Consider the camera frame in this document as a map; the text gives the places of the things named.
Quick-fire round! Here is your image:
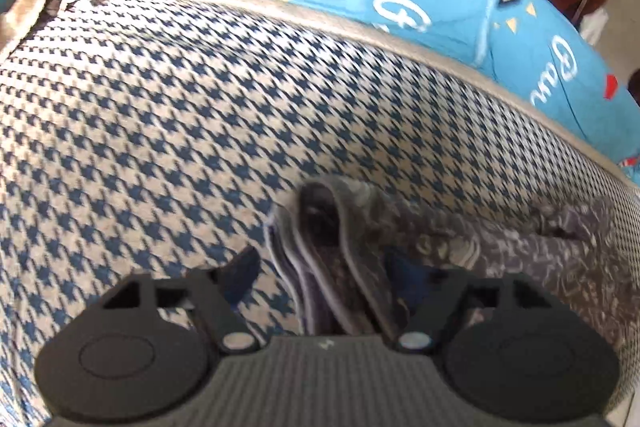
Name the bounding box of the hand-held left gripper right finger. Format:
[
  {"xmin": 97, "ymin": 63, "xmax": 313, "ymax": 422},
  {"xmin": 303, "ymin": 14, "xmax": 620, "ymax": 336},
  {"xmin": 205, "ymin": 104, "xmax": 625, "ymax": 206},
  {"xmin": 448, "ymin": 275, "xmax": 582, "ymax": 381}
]
[{"xmin": 385, "ymin": 256, "xmax": 553, "ymax": 354}]

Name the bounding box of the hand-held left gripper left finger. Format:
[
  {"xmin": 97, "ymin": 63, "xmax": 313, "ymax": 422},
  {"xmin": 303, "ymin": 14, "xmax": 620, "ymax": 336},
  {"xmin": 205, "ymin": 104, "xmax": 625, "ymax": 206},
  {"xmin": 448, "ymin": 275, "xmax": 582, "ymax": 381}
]
[{"xmin": 101, "ymin": 247, "xmax": 262, "ymax": 355}]

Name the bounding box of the grey doodle print fleece jacket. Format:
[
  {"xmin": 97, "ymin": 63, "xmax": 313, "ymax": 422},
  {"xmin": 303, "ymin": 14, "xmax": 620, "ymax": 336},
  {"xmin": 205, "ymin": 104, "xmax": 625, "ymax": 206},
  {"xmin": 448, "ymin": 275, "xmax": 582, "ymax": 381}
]
[{"xmin": 267, "ymin": 174, "xmax": 640, "ymax": 360}]

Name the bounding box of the houndstooth sofa seat cushion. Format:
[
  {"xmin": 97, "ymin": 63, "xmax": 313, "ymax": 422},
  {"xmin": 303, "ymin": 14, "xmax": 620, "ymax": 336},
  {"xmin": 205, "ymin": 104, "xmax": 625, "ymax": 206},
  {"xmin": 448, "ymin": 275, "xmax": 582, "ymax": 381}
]
[{"xmin": 0, "ymin": 0, "xmax": 640, "ymax": 427}]

